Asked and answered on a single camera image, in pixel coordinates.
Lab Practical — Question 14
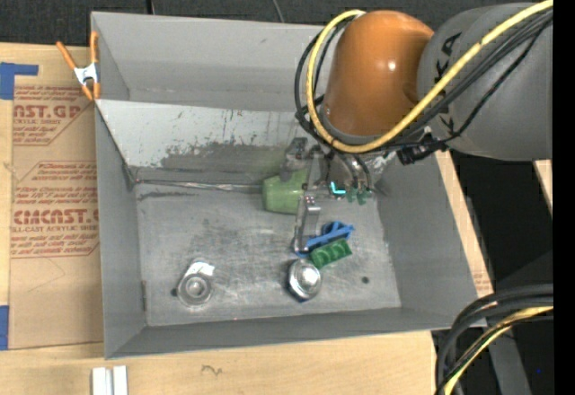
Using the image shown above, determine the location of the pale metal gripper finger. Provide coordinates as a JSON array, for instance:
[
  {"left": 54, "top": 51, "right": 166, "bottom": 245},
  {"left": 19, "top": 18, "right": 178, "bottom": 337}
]
[
  {"left": 279, "top": 136, "right": 310, "bottom": 182},
  {"left": 290, "top": 194, "right": 323, "bottom": 254}
]

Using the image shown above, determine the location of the blue plastic clip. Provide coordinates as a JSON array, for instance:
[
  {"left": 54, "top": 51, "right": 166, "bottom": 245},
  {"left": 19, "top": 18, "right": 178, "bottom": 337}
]
[{"left": 295, "top": 221, "right": 356, "bottom": 258}]

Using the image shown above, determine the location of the light green sponge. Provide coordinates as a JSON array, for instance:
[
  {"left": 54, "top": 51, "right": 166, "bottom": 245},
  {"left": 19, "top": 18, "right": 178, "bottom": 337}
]
[{"left": 261, "top": 174, "right": 308, "bottom": 215}]

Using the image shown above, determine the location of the dark green ribbed piece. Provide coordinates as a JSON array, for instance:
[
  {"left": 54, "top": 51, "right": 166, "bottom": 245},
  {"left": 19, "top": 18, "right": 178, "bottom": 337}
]
[{"left": 309, "top": 239, "right": 352, "bottom": 269}]

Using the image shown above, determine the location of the shiny metal cup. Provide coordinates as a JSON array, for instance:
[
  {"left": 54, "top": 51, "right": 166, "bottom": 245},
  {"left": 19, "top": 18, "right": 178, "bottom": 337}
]
[{"left": 284, "top": 259, "right": 323, "bottom": 303}]

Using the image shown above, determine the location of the grey metal bin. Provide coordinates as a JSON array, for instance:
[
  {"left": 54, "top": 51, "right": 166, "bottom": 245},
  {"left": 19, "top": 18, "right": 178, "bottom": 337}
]
[{"left": 89, "top": 10, "right": 496, "bottom": 361}]

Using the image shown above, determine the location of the brown cardboard board, red print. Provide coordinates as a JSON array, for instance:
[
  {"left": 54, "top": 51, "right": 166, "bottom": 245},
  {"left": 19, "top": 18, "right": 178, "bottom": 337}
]
[{"left": 0, "top": 41, "right": 105, "bottom": 350}]

